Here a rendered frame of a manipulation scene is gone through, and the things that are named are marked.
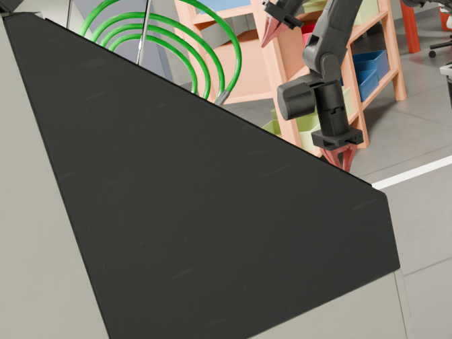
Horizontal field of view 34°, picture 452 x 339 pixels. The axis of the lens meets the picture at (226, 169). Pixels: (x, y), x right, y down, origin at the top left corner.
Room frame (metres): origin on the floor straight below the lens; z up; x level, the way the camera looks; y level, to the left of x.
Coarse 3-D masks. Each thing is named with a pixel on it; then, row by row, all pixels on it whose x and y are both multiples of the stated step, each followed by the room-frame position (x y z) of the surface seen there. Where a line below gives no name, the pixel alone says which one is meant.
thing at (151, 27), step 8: (128, 24) 1.72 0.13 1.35; (136, 24) 1.72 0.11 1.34; (112, 32) 1.71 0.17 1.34; (120, 32) 1.72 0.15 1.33; (160, 32) 1.74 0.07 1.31; (168, 32) 1.75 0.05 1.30; (104, 40) 1.70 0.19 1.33; (176, 40) 1.75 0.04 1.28; (184, 40) 1.76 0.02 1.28; (192, 48) 1.76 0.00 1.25; (200, 56) 1.77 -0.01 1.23; (200, 64) 1.77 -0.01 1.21; (208, 72) 1.77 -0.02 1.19; (208, 80) 1.77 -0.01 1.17; (208, 88) 1.77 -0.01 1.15; (208, 96) 1.77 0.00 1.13
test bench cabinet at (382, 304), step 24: (360, 288) 1.30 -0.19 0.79; (384, 288) 1.31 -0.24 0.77; (312, 312) 1.26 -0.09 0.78; (336, 312) 1.28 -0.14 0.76; (360, 312) 1.29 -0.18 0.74; (384, 312) 1.31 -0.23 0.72; (408, 312) 1.33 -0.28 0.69; (264, 336) 1.23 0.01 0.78; (288, 336) 1.24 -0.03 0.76; (312, 336) 1.26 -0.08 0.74; (336, 336) 1.27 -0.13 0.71; (360, 336) 1.29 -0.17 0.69; (384, 336) 1.31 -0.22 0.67; (408, 336) 1.33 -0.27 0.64
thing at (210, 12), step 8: (112, 0) 1.55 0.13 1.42; (184, 0) 1.60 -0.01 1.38; (192, 0) 1.60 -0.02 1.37; (96, 8) 1.54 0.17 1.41; (104, 8) 1.54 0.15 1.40; (200, 8) 1.61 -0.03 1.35; (208, 8) 1.61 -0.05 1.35; (88, 16) 1.53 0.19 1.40; (96, 16) 1.54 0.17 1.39; (216, 16) 1.61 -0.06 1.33; (88, 24) 1.53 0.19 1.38; (224, 24) 1.62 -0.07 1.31; (80, 32) 1.52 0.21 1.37; (232, 32) 1.62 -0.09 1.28; (232, 40) 1.63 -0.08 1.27; (240, 48) 1.63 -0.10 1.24; (240, 56) 1.62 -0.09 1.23; (240, 64) 1.62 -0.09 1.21; (240, 72) 1.62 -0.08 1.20; (232, 80) 1.62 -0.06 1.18; (232, 88) 1.61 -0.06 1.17
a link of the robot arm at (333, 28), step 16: (336, 0) 1.42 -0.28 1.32; (352, 0) 1.42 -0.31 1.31; (320, 16) 1.46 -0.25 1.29; (336, 16) 1.42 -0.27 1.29; (352, 16) 1.42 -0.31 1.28; (320, 32) 1.43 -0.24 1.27; (336, 32) 1.41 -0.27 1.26; (304, 48) 1.47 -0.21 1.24; (320, 48) 1.40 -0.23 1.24; (336, 48) 1.41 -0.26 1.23
